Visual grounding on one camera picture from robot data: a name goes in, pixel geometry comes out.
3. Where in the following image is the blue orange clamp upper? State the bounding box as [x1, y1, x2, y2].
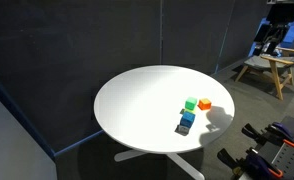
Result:
[241, 122, 294, 147]

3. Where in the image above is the wooden armchair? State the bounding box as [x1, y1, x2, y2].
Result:
[235, 47, 294, 100]

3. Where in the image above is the blue block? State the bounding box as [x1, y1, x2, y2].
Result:
[180, 111, 195, 128]

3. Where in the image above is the orange block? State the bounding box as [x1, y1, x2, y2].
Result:
[198, 98, 211, 110]

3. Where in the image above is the blue orange clamp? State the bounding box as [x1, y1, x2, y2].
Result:
[217, 148, 283, 180]
[241, 122, 294, 147]

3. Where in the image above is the black perforated board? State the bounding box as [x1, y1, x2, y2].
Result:
[255, 116, 294, 180]

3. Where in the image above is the round white table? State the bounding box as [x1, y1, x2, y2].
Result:
[93, 65, 235, 180]

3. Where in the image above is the green block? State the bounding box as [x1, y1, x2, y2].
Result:
[185, 97, 197, 110]

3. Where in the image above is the black equipment on stand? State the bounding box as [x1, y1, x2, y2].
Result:
[253, 0, 294, 55]

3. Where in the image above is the yellow-green block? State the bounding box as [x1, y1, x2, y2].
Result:
[184, 109, 195, 114]

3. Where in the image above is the blue orange clamp lower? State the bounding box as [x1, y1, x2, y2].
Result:
[217, 148, 283, 180]

